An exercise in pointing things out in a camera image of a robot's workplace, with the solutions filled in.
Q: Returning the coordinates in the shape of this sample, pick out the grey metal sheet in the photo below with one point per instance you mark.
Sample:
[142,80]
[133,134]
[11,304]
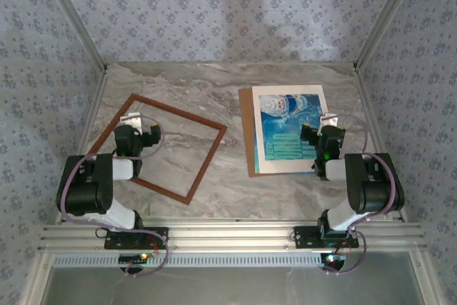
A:
[232,287]

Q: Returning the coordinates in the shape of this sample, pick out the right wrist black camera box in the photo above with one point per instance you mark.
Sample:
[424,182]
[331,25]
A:
[307,133]

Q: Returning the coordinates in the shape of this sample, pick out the aluminium mounting rail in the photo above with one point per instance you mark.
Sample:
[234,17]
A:
[232,233]

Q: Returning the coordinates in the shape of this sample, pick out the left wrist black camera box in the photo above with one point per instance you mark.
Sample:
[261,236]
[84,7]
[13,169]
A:
[154,137]

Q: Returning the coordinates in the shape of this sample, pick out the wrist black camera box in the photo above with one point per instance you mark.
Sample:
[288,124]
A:
[307,133]
[154,137]

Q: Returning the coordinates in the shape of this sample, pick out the aluminium corner post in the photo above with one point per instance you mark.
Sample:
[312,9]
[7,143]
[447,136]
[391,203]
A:
[75,15]
[386,15]

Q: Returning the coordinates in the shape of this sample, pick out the blue poster photo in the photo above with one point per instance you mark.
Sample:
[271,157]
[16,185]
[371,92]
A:
[282,130]

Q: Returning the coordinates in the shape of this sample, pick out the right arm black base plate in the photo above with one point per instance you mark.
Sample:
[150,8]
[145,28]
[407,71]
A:
[303,239]

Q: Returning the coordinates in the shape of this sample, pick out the aluminium table side rail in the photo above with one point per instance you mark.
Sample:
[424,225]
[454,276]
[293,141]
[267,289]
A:
[93,105]
[369,105]

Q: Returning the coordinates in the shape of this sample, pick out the brown fibreboard backing board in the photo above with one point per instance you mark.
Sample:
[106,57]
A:
[246,123]

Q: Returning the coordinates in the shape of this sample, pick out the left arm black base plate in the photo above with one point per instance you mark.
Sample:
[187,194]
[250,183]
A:
[114,244]

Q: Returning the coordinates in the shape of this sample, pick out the brown wooden picture frame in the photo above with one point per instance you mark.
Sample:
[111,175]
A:
[180,112]

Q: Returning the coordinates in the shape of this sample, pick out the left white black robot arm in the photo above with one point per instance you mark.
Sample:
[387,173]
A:
[85,190]

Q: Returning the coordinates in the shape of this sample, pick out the white mat board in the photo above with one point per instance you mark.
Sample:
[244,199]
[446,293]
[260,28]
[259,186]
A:
[285,90]

